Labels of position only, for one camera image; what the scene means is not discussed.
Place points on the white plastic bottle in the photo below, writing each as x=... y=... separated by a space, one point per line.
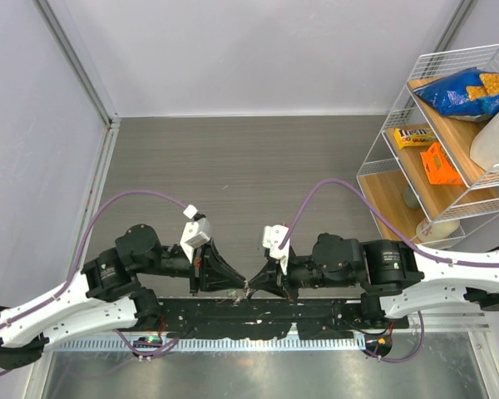
x=485 y=147

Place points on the cream lotion bottle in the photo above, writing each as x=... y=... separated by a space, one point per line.
x=428 y=231

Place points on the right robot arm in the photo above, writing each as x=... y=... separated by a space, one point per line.
x=396 y=280

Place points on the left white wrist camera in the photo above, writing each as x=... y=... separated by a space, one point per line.
x=196 y=232

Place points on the orange candy bag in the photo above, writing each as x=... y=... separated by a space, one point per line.
x=438 y=167

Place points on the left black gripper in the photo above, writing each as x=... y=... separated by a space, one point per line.
x=210 y=270

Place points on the blue chips bag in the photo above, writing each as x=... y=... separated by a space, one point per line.
x=468 y=95

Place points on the white slotted cable duct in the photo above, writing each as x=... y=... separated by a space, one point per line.
x=290 y=343

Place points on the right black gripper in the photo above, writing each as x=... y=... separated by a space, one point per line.
x=271 y=278

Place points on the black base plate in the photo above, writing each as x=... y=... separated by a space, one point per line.
x=261 y=319

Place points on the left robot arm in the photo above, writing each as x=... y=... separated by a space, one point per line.
x=106 y=294

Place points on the keychain with keys and strap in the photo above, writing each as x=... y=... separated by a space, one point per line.
x=240 y=295

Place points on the white wire shelf rack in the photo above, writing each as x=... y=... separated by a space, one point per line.
x=418 y=174

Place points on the yellow candy bag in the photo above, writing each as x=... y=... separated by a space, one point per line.
x=413 y=137

